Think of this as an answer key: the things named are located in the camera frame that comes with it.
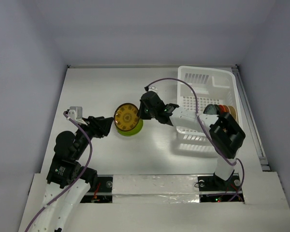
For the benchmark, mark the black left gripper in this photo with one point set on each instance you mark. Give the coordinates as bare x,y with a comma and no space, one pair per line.
100,125

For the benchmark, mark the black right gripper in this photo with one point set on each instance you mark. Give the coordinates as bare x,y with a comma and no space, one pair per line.
148,105

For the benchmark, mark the yellow brown patterned plate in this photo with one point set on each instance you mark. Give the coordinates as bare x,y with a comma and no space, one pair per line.
126,117

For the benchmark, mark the lime green plate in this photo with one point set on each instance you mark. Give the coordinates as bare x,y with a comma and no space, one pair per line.
131,132

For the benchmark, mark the blue white patterned plate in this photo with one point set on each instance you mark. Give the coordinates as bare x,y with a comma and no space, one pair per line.
212,109

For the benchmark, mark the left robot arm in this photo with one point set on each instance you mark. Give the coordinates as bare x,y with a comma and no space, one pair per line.
69,177

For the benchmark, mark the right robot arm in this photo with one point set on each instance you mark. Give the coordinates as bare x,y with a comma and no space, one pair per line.
222,131

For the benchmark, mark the white plastic dish rack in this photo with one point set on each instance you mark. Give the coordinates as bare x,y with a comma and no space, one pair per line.
209,86

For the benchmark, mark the red plate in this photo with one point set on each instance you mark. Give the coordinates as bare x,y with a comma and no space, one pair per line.
221,109

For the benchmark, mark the orange plate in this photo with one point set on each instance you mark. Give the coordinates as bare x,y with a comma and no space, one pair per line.
226,108

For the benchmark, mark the beige plate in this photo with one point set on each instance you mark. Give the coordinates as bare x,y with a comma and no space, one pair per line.
232,111

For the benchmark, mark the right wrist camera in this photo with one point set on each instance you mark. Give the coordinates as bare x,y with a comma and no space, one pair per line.
151,88

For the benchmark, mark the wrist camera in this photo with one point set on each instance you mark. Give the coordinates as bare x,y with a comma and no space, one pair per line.
151,88
75,112

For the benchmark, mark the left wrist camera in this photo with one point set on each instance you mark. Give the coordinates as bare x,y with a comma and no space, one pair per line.
75,112

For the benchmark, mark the foil covered front rail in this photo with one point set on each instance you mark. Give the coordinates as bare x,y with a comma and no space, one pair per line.
157,189

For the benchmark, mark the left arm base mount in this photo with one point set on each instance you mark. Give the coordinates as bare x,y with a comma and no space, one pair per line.
102,193

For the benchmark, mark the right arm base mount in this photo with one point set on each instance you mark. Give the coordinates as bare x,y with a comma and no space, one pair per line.
214,190

